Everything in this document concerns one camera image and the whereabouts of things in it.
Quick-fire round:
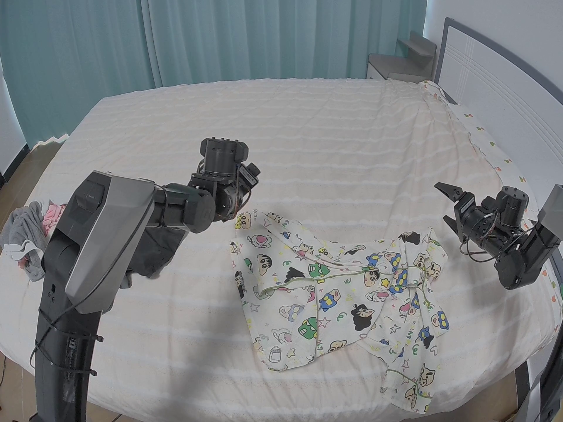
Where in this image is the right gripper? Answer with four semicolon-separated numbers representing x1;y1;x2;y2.
434;182;487;242

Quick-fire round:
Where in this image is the pink garment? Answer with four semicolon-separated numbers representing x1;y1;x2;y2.
42;202;67;237

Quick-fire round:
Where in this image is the light grey garment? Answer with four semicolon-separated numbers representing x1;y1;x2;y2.
2;200;50;283

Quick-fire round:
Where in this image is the white printed pyjama top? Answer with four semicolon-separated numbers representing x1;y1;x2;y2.
229;209;452;415

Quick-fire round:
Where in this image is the grey bedside table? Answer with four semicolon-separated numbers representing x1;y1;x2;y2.
367;31;437;81

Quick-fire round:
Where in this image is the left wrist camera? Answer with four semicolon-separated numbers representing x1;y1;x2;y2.
238;160;263;191

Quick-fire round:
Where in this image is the white printed pillow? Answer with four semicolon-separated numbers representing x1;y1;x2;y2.
420;79;530;192

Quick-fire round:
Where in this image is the black garment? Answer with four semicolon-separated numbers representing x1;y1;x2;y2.
127;226;186;281

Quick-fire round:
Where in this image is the bed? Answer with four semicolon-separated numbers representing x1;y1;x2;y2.
0;17;563;417

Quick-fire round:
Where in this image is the black cable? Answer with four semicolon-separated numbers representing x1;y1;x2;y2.
459;241;498;264

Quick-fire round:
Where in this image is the blue-green curtain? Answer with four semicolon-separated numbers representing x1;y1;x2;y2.
141;0;430;90
0;0;155;147

